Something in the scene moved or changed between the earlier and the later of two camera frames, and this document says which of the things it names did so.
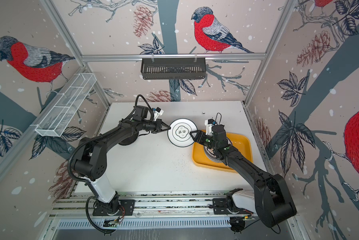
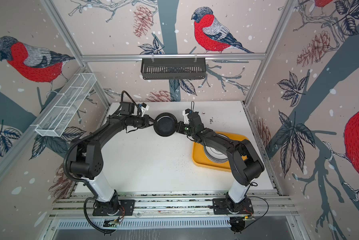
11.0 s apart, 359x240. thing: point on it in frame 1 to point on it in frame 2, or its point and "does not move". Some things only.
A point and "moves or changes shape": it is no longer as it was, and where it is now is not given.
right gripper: (199, 135) to (181, 128)
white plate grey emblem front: (179, 134) moves or changes shape
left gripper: (158, 126) to (146, 121)
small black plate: (130, 140) to (165, 124)
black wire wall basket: (173, 68) does not move
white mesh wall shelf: (65, 105) does not move
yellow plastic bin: (241, 141) does not move
